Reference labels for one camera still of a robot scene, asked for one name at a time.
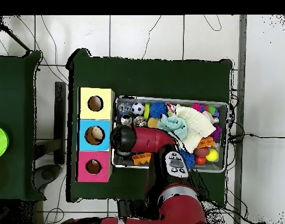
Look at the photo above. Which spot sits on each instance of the light teal cloth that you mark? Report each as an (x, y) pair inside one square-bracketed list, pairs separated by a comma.
[(174, 126)]

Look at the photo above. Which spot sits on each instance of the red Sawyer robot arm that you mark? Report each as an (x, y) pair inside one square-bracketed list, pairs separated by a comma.
[(149, 140)]

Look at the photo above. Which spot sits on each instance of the wooden box with three holes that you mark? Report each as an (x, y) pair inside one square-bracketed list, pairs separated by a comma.
[(105, 112)]

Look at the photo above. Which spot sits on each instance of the black and white soccer ball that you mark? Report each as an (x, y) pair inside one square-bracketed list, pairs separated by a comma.
[(137, 108)]

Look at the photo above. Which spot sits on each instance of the blue spiky rubber ball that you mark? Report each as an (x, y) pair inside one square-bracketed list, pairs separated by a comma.
[(158, 109), (188, 159)]

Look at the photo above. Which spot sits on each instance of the clear plastic bottle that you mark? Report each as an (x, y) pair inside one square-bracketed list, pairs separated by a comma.
[(124, 107)]

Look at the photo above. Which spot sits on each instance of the orange toy building brick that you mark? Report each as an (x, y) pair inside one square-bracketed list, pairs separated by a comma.
[(141, 158)]

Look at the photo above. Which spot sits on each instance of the beige round toy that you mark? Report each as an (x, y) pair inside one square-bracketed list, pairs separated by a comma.
[(97, 133)]

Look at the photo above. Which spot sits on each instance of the cream knitted cloth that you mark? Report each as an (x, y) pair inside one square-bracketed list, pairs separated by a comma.
[(198, 126)]

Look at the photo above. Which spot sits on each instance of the brown toy football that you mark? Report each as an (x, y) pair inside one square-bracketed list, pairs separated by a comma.
[(201, 151)]

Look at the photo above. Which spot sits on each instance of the yellow smooth ball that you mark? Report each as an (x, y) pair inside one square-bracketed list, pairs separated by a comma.
[(212, 155)]

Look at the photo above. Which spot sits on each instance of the grey round stand base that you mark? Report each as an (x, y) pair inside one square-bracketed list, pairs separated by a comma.
[(48, 175)]

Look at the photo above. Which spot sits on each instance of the dark green side table cloth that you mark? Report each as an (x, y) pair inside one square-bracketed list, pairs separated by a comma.
[(14, 93)]

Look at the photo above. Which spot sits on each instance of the black tripod pole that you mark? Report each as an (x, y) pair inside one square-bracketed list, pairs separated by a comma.
[(16, 38)]

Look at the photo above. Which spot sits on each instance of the grey metal rail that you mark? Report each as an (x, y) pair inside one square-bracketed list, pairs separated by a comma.
[(241, 70)]

